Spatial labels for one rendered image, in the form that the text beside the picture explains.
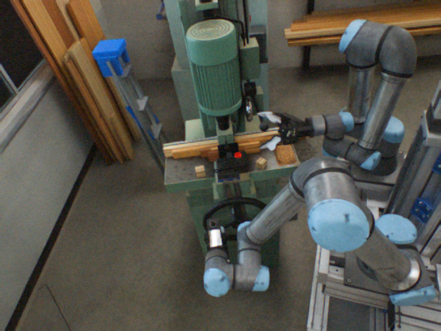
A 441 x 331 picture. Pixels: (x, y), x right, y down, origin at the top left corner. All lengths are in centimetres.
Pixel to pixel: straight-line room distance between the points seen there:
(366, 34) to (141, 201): 200
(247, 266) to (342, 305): 95
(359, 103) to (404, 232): 53
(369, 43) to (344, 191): 60
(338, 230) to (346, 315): 118
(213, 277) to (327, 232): 39
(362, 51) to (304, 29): 207
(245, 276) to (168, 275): 127
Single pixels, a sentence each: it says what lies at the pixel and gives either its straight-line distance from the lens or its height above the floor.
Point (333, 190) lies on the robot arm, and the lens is 72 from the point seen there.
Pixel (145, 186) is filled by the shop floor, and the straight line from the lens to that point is 273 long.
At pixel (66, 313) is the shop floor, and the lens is 238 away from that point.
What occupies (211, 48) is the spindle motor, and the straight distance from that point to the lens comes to 114.
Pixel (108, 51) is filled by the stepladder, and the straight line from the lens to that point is 204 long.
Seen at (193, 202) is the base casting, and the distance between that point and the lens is 153.
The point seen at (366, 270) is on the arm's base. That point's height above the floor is 84.
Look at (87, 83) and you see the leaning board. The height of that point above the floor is 79.
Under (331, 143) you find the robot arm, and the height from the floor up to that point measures 106.
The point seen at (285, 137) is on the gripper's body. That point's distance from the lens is 122.
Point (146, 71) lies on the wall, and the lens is 405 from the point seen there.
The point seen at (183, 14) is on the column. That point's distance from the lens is 138.
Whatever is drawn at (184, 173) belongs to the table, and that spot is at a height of 90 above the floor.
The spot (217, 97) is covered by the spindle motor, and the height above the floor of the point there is 125.
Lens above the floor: 193
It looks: 46 degrees down
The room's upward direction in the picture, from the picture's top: 10 degrees counter-clockwise
